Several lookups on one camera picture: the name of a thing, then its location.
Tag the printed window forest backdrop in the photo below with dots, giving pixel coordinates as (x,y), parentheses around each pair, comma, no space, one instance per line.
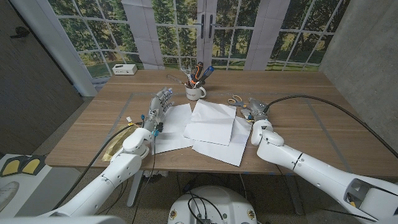
(143,37)

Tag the grey table leg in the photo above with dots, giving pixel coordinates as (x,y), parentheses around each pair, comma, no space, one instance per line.
(296,197)

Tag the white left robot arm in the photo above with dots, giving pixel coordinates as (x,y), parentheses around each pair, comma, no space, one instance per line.
(105,180)

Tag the creased white paper sheet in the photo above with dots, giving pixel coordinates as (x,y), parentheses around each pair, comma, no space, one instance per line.
(211,124)

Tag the white power strip box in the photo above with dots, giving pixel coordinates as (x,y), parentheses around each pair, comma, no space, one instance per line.
(124,69)

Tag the yellow and black foot pad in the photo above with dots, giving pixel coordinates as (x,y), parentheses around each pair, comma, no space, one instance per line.
(11,166)
(32,165)

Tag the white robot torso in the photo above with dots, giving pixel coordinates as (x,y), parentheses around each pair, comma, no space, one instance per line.
(214,202)

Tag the white shoe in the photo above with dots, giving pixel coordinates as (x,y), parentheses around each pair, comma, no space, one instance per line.
(7,194)

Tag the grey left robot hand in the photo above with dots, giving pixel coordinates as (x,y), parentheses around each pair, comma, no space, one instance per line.
(157,107)

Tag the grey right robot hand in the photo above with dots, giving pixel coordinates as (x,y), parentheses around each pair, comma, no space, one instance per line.
(258,110)

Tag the white table leg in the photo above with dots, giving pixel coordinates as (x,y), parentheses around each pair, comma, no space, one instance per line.
(135,193)

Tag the white mug with tools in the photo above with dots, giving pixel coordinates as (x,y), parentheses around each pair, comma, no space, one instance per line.
(196,71)

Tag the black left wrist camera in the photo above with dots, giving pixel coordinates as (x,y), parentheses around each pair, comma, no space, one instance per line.
(160,127)

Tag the silver metal wrench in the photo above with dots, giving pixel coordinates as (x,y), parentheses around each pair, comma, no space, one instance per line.
(186,73)

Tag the large white paper sheet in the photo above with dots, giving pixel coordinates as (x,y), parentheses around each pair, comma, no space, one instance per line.
(230,152)

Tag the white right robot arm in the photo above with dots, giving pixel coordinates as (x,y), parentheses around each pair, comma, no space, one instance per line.
(311,168)

